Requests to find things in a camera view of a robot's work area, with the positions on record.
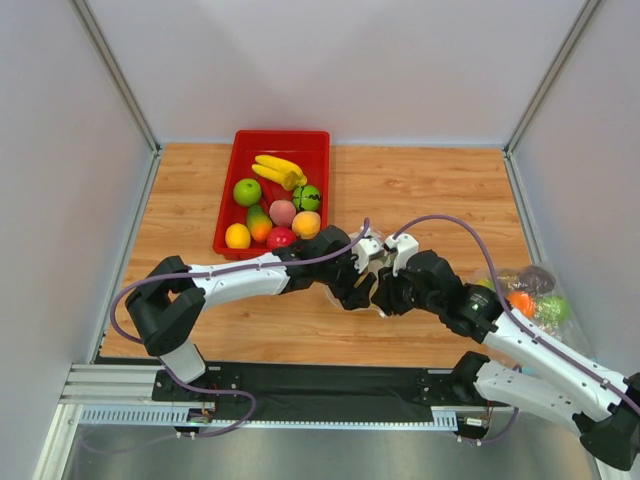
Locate polka dot zip bag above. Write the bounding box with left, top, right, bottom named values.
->
left=324, top=228, right=393, bottom=318

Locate aluminium front rail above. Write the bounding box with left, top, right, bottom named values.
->
left=59, top=363, right=171, bottom=405

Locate white slotted cable duct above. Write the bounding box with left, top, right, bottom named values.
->
left=77, top=403, right=491, bottom=431

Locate green orange mango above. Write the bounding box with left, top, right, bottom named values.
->
left=246, top=204, right=273, bottom=243

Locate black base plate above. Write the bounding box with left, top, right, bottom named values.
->
left=149, top=357, right=501, bottom=424

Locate red pomegranate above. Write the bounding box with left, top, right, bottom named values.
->
left=266, top=226, right=298, bottom=250

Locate pink peach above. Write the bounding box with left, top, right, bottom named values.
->
left=269, top=200, right=297, bottom=228

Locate yellow orange peach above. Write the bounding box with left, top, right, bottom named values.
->
left=291, top=211, right=321, bottom=240

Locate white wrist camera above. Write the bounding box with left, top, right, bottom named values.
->
left=351, top=236, right=386, bottom=273
left=384, top=233, right=419, bottom=277

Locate left aluminium frame post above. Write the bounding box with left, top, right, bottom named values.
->
left=67, top=0, right=164, bottom=154

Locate red chili pepper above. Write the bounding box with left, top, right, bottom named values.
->
left=261, top=183, right=275, bottom=204

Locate clear bag of spare food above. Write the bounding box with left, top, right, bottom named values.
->
left=496, top=264, right=595, bottom=360

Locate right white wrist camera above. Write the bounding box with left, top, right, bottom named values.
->
left=384, top=233, right=419, bottom=277

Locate red plastic bin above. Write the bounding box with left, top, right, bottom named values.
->
left=212, top=129, right=330, bottom=260

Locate small green watermelon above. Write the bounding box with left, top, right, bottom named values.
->
left=292, top=184, right=322, bottom=212

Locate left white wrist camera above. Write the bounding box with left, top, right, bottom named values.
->
left=351, top=236, right=386, bottom=273

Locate yellow lemon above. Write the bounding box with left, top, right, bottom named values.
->
left=224, top=223, right=252, bottom=250

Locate green apple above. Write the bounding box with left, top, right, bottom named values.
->
left=232, top=178, right=262, bottom=207

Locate aluminium frame post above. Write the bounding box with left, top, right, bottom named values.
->
left=503, top=0, right=606, bottom=156
left=67, top=0, right=164, bottom=154

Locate yellow banana bunch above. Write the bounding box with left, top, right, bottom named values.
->
left=251, top=154, right=308, bottom=191

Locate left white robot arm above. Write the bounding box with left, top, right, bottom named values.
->
left=125, top=225, right=382, bottom=384

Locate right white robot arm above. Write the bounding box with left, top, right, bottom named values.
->
left=371, top=250, right=639, bottom=471

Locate right aluminium frame post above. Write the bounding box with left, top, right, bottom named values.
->
left=503, top=0, right=606, bottom=156

